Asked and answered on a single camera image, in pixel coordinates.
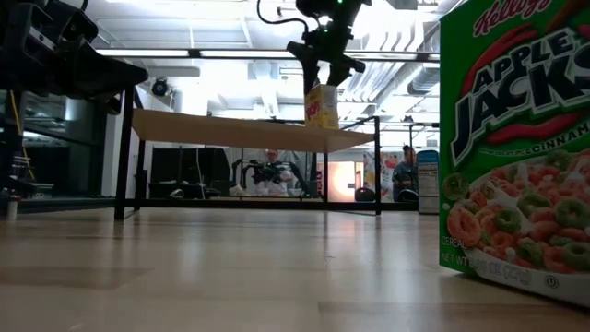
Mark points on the person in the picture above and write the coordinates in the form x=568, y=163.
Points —
x=273, y=184
x=404, y=173

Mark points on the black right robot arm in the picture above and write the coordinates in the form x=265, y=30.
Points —
x=322, y=5

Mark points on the yellow Corn Pops cereal box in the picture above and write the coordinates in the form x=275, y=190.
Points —
x=322, y=108

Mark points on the small white cup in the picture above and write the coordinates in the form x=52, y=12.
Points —
x=12, y=209

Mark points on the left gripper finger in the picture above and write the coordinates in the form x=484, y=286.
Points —
x=117, y=64
x=122, y=85

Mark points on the blue Rice Krispies cereal box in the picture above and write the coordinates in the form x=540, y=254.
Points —
x=428, y=184

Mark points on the black round ceiling camera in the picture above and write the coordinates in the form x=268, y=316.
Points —
x=159, y=87

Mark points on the wooden shelf with black frame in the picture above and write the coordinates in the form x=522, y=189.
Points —
x=230, y=131

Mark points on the black background robot arm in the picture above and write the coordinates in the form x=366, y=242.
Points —
x=239, y=170
x=300, y=179

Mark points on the black cabinet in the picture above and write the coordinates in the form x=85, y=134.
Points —
x=184, y=170

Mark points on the green Apple Jacks cereal box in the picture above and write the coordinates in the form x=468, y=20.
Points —
x=516, y=138

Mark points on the colourful printed banner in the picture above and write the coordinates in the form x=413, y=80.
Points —
x=380, y=170

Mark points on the small grey box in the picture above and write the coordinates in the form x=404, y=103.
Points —
x=39, y=188

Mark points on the black aluminium table frame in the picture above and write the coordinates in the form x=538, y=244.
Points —
x=230, y=204

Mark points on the black background rig frame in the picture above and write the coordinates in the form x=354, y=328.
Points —
x=424, y=124

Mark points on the long ceiling light fixture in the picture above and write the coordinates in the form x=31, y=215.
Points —
x=147, y=53

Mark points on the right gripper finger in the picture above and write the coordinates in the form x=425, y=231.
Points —
x=308, y=62
x=345, y=67

